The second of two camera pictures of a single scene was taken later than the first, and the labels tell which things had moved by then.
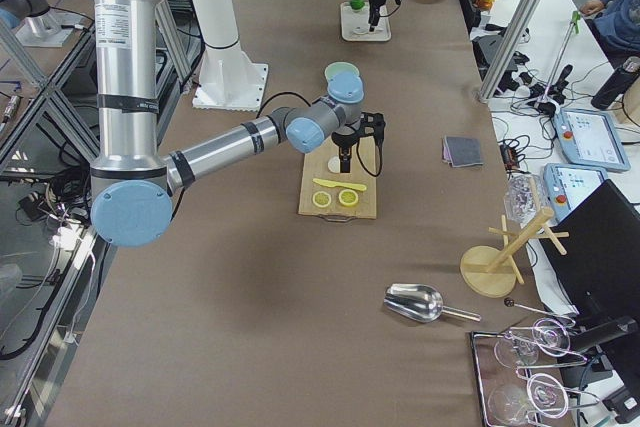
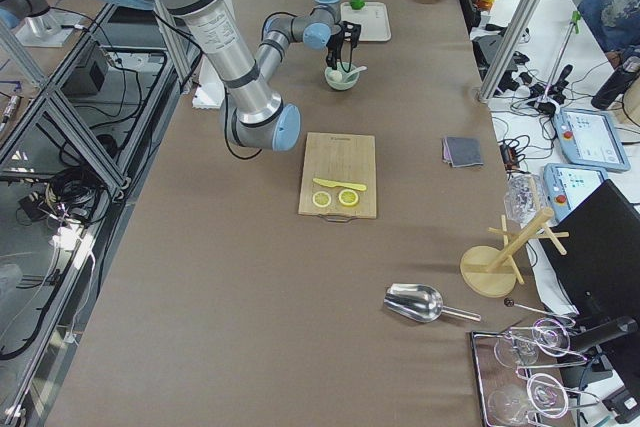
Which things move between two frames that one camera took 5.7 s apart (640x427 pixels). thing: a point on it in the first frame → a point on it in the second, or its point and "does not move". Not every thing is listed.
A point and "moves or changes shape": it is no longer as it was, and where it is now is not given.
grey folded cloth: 461,152 does not move
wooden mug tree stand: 491,271 does not move
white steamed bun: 334,164 moves or changes shape
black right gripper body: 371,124 → 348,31
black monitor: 594,248 does not move
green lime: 357,3 does not move
